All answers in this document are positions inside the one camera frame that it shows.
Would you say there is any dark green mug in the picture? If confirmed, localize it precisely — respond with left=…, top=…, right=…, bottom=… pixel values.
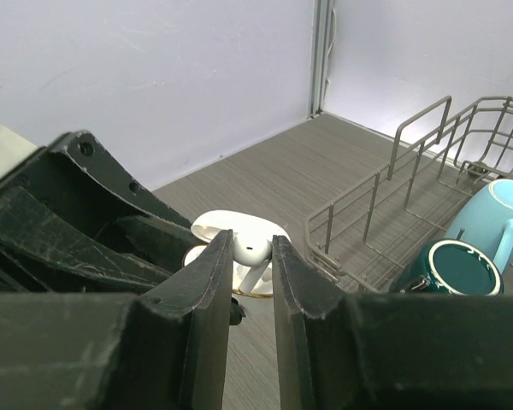
left=388, top=239, right=504, bottom=296

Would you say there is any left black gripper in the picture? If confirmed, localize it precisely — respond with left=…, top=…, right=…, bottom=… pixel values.
left=0, top=125, right=201, bottom=294

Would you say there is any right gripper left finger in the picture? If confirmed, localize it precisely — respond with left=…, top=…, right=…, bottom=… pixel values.
left=0, top=231, right=233, bottom=409

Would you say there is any grey wire dish rack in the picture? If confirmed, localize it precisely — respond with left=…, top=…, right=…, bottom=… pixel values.
left=304, top=96, right=513, bottom=292

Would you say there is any white square charging case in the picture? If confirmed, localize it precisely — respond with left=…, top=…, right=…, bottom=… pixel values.
left=183, top=209, right=288, bottom=298

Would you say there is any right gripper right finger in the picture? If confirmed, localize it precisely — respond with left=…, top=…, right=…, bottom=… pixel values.
left=273, top=236, right=513, bottom=409

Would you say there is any light blue mug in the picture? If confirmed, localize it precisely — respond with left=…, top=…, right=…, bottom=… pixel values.
left=445, top=179, right=513, bottom=272

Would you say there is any white stem earbud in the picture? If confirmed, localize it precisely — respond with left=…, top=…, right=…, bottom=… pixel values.
left=233, top=233, right=272, bottom=294

